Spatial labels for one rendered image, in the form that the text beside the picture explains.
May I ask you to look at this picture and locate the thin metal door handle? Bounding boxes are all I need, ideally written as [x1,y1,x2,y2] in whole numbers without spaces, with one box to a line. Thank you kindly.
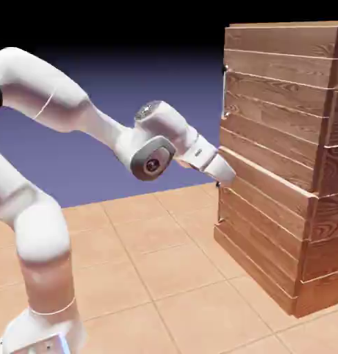
[215,180,224,224]
[223,64,229,119]

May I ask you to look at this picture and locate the wooden cabinet door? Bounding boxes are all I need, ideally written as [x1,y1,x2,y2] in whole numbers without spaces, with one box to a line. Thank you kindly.
[214,176,311,300]
[220,69,337,194]

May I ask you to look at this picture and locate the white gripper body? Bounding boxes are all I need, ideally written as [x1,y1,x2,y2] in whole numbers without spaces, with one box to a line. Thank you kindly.
[203,152,238,188]

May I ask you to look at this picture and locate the wooden cabinet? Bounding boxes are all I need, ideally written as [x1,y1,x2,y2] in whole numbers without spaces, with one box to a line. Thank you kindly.
[213,20,338,319]

